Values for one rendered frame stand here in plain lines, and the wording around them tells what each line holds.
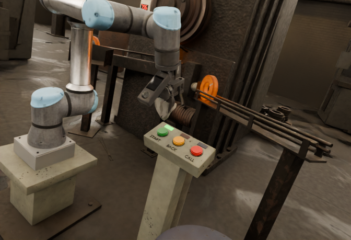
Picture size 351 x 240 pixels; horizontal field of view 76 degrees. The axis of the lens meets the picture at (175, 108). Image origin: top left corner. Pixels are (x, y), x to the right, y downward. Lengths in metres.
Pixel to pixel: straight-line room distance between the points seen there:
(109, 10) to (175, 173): 0.54
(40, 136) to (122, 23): 0.64
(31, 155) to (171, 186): 0.59
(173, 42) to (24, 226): 1.01
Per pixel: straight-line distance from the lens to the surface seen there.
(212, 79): 1.26
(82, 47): 1.04
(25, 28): 4.27
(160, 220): 0.93
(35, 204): 1.19
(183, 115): 1.41
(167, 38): 0.64
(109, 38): 4.46
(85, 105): 1.09
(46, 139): 1.08
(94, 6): 0.62
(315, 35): 7.53
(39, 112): 1.04
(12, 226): 1.29
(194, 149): 0.75
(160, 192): 0.87
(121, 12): 0.65
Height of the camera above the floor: 0.94
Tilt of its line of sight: 18 degrees down
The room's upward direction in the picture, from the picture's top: 15 degrees clockwise
